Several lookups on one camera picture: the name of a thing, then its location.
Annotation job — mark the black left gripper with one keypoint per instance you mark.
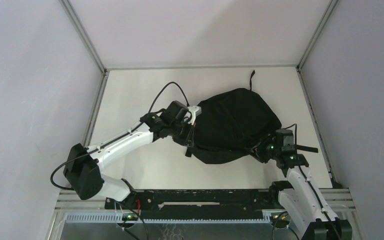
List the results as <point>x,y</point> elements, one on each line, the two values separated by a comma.
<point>187,140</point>

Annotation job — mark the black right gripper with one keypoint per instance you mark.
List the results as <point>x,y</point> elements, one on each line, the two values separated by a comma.
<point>258,150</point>

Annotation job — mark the black backpack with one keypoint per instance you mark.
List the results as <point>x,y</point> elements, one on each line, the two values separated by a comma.
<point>230,125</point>

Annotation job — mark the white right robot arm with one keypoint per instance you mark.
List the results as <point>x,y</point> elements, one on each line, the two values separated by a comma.
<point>298,193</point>

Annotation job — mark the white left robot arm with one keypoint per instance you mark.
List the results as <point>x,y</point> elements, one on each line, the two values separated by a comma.
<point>85,165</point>

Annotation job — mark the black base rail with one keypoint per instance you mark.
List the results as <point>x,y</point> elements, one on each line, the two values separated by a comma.
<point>202,204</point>

